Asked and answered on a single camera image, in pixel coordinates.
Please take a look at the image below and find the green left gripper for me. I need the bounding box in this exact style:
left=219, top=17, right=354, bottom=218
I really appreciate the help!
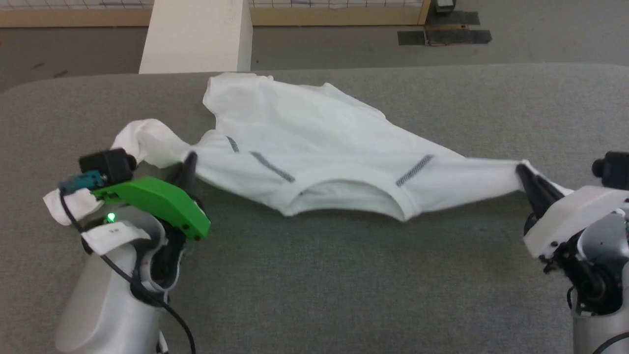
left=91, top=151, right=212, bottom=242

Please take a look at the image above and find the grey fabric padded work surface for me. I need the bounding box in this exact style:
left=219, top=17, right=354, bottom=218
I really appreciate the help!
left=0, top=62, right=629, bottom=354

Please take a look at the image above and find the white rectangular box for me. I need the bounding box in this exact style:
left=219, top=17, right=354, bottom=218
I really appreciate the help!
left=139, top=0, right=254, bottom=75

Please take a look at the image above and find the long black floor tape patch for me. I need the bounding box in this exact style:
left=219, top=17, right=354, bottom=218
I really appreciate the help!
left=427, top=29, right=493, bottom=46

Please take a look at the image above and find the white t-shirt grey stitching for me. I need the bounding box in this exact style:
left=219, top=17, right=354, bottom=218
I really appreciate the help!
left=110, top=72, right=573, bottom=223

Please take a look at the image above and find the medium black floor tape patch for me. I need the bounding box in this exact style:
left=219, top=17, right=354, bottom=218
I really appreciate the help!
left=427, top=10, right=481, bottom=27

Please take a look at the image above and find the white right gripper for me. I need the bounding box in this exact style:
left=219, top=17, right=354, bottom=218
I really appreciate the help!
left=515, top=164, right=629, bottom=259

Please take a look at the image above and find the short black floor tape patch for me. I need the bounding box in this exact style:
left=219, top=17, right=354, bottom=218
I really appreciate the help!
left=397, top=30, right=428, bottom=46

